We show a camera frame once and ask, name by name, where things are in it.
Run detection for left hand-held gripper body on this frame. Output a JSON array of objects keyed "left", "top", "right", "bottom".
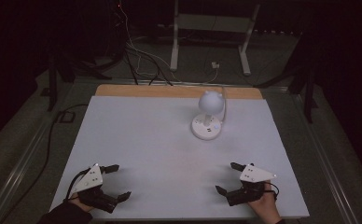
[{"left": 71, "top": 163, "right": 118, "bottom": 215}]

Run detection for long black cable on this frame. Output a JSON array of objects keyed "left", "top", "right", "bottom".
[{"left": 0, "top": 103, "right": 90, "bottom": 224}]

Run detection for black tripod stand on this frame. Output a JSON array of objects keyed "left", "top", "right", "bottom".
[
  {"left": 253, "top": 29, "right": 319, "bottom": 124},
  {"left": 46, "top": 50, "right": 114, "bottom": 113}
]

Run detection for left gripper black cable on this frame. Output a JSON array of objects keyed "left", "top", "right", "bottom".
[{"left": 64, "top": 167, "right": 91, "bottom": 202}]

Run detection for grey metal stand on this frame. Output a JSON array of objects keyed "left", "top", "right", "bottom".
[{"left": 169, "top": 0, "right": 261, "bottom": 77}]

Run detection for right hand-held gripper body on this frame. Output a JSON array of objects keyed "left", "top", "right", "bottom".
[{"left": 226, "top": 163, "right": 278, "bottom": 207}]

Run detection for black floor cables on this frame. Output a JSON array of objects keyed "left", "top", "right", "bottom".
[{"left": 122, "top": 41, "right": 174, "bottom": 87}]

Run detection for white floor cable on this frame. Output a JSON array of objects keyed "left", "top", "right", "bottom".
[{"left": 117, "top": 0, "right": 219, "bottom": 85}]

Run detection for black square floor plate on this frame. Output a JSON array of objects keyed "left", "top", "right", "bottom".
[{"left": 59, "top": 110, "right": 77, "bottom": 123}]

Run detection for metal floor rail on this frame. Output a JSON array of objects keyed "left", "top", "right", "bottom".
[
  {"left": 289, "top": 91, "right": 357, "bottom": 224},
  {"left": 0, "top": 116, "right": 56, "bottom": 224}
]

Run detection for person's right hand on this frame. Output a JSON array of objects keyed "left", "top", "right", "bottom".
[{"left": 247, "top": 180, "right": 284, "bottom": 224}]

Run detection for person's left hand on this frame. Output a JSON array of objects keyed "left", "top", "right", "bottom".
[{"left": 66, "top": 192, "right": 95, "bottom": 214}]

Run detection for white table mat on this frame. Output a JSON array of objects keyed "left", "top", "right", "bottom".
[{"left": 49, "top": 95, "right": 311, "bottom": 220}]

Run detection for white round desk lamp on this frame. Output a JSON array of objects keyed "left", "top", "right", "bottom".
[{"left": 190, "top": 90, "right": 226, "bottom": 141}]

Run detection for wooden table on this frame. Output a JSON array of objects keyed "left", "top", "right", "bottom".
[{"left": 94, "top": 83, "right": 264, "bottom": 101}]

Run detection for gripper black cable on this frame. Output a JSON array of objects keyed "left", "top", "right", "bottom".
[
  {"left": 64, "top": 167, "right": 91, "bottom": 202},
  {"left": 264, "top": 181, "right": 281, "bottom": 201}
]

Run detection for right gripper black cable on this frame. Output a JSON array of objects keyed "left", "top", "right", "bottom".
[{"left": 264, "top": 181, "right": 281, "bottom": 201}]

